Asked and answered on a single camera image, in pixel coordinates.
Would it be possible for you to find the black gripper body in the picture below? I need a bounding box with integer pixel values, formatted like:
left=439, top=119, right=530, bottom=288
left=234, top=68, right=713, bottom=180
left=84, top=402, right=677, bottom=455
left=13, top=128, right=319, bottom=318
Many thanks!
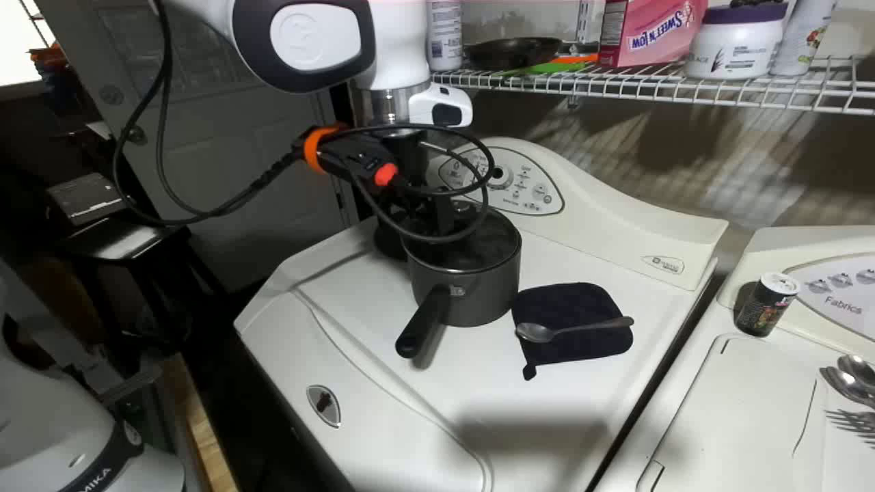
left=385, top=126, right=460, bottom=215

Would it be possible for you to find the black pot holder cloth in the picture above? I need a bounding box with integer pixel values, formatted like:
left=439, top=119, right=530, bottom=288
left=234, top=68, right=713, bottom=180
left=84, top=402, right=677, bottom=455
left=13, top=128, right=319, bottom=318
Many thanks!
left=509, top=281, right=636, bottom=384

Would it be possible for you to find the spare silver spoon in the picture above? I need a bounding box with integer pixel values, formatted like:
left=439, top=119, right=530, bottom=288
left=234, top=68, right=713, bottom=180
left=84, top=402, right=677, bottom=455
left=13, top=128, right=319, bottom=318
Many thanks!
left=815, top=365, right=875, bottom=411
left=835, top=350, right=875, bottom=394

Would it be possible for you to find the tall white bottle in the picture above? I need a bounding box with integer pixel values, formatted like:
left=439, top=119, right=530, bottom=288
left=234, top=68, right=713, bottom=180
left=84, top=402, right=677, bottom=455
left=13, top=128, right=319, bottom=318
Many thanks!
left=424, top=0, right=467, bottom=78

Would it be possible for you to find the black frying pan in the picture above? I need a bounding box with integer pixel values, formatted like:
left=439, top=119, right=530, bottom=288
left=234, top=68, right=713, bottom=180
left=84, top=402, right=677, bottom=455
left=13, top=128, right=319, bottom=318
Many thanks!
left=463, top=35, right=569, bottom=75

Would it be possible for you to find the green shelf item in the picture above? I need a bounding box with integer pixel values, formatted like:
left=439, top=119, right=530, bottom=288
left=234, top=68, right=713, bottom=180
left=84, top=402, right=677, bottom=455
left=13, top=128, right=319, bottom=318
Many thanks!
left=521, top=57, right=578, bottom=81

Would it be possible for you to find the grey panelled door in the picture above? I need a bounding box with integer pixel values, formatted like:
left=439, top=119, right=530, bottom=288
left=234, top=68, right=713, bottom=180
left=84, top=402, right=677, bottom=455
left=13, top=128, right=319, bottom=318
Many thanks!
left=33, top=0, right=360, bottom=297

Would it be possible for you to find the orange red utensil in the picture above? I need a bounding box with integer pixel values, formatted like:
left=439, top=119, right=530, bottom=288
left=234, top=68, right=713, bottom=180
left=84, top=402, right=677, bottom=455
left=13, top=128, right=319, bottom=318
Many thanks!
left=553, top=49, right=608, bottom=72

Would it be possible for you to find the white washing machine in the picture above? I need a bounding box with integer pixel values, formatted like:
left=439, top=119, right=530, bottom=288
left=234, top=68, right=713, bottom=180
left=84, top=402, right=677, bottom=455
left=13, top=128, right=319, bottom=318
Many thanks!
left=230, top=134, right=733, bottom=492

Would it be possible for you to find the pink box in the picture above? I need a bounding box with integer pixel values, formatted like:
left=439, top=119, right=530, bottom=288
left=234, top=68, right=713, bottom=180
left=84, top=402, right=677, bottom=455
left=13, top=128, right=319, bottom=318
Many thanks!
left=597, top=0, right=710, bottom=72

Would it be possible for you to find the black equipment box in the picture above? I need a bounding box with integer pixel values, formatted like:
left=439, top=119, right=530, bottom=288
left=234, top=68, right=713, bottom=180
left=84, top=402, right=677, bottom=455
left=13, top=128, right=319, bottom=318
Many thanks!
left=42, top=171, right=197, bottom=268

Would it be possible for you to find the small brown glass jar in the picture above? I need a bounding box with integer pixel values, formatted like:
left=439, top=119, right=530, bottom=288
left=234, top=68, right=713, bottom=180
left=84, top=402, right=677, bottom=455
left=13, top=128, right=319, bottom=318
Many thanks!
left=731, top=268, right=804, bottom=343

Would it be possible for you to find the white tub purple lid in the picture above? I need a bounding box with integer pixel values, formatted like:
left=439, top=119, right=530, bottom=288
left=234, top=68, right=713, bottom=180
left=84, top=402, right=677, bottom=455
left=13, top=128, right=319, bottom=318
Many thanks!
left=680, top=0, right=794, bottom=86

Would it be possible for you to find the white dryer machine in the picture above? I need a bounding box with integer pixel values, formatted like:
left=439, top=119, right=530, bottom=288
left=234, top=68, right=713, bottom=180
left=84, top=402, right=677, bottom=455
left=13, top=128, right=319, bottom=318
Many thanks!
left=590, top=225, right=875, bottom=492

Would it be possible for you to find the white cylinder container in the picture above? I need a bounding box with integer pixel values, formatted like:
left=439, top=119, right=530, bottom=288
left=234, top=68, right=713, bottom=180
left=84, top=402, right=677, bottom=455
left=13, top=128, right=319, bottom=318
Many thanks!
left=765, top=0, right=841, bottom=82

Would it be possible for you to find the silver fork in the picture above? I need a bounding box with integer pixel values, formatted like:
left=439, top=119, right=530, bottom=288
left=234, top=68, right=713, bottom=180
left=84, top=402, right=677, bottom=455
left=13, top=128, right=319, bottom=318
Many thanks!
left=824, top=404, right=875, bottom=452

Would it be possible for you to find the dark grey pot black handle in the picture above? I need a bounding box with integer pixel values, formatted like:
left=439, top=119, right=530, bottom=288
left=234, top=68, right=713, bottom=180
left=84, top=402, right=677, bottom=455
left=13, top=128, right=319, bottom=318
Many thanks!
left=392, top=206, right=526, bottom=362

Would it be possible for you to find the white wire shelf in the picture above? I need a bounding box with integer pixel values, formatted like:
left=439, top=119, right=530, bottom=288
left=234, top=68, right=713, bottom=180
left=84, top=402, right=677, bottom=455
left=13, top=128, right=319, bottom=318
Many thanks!
left=430, top=55, right=875, bottom=120

